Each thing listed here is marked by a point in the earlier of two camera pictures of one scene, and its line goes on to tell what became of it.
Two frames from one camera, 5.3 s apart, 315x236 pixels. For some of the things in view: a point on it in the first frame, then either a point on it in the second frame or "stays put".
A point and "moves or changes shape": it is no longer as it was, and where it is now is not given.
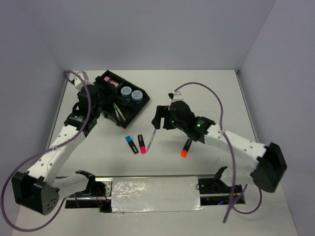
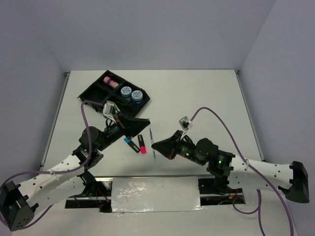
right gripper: (161, 112) to (169, 147)
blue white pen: (151, 139) moves or changes shape
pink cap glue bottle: (108, 79) stays put
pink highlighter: (142, 146) stays put
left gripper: (108, 87) to (131, 126)
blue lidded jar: (137, 95) stays put
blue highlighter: (130, 141) stays put
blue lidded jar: (126, 91) stays put
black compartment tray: (130, 99) stays put
